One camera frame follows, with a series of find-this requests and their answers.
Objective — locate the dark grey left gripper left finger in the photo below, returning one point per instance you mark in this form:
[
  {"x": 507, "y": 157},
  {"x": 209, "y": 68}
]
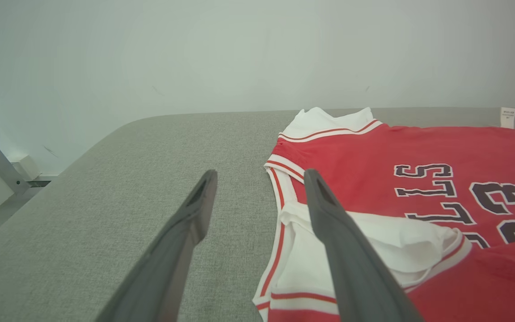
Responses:
[{"x": 168, "y": 264}]

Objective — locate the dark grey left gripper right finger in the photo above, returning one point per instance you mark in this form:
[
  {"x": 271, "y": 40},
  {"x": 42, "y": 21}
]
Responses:
[{"x": 356, "y": 268}]

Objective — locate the red white basketball jersey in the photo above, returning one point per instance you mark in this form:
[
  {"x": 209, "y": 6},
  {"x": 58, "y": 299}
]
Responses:
[{"x": 365, "y": 161}]

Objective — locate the small white box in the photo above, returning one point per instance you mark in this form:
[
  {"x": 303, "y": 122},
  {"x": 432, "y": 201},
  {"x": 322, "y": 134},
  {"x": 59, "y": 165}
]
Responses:
[{"x": 28, "y": 166}]

